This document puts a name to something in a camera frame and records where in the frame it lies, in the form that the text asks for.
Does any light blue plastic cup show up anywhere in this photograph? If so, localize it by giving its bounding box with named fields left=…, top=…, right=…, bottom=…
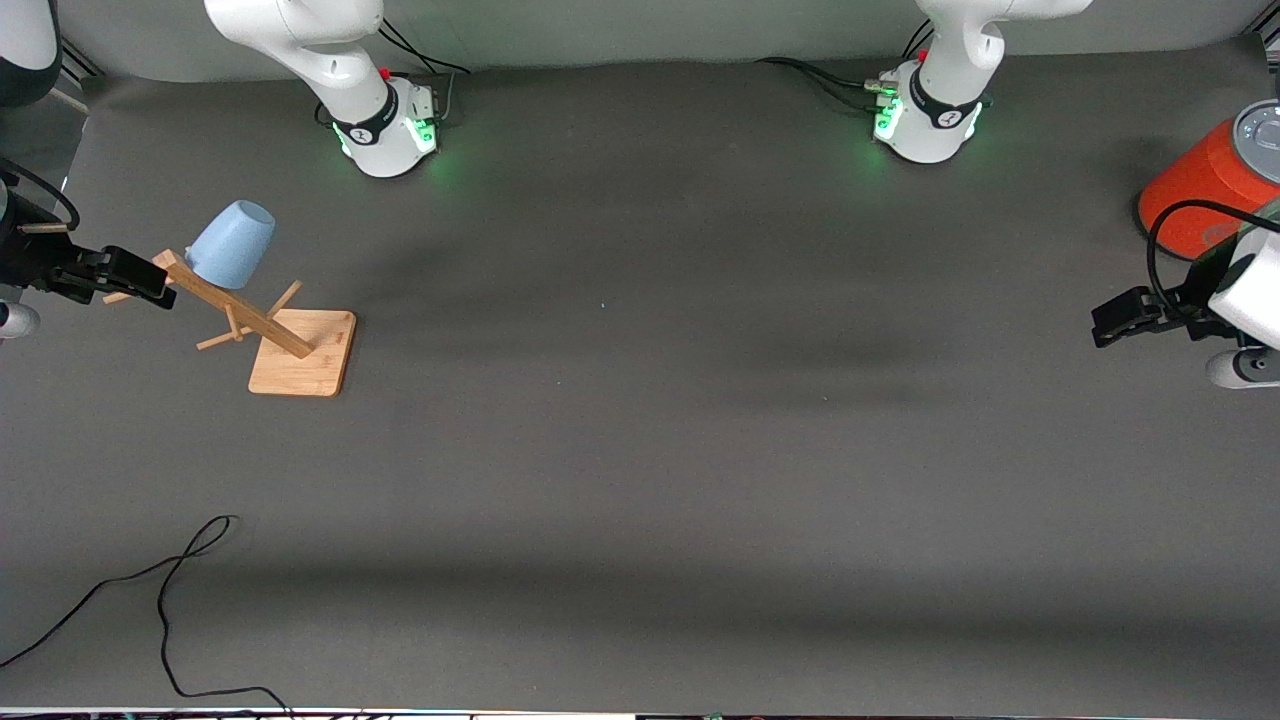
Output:
left=185, top=200, right=277, bottom=291

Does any wooden cup stand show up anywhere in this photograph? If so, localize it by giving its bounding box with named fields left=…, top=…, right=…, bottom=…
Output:
left=103, top=250, right=357, bottom=398

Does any orange cylindrical speaker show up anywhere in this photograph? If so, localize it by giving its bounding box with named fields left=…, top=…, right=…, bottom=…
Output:
left=1137, top=100, right=1280, bottom=263

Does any dark grey table cloth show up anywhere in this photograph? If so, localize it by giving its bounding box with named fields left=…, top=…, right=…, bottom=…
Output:
left=0, top=45, right=1280, bottom=713

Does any thin black loose cable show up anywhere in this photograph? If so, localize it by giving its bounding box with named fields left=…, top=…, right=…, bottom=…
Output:
left=0, top=515, right=291, bottom=717

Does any black right arm base cable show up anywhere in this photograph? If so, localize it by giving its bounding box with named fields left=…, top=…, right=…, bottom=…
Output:
left=375, top=15, right=471, bottom=126

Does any black arm base cable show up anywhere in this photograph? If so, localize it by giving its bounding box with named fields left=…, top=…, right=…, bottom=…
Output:
left=755, top=55, right=891, bottom=106
left=375, top=15, right=471, bottom=126

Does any black left arm base cable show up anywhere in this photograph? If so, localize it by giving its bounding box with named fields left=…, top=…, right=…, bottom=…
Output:
left=755, top=55, right=891, bottom=106

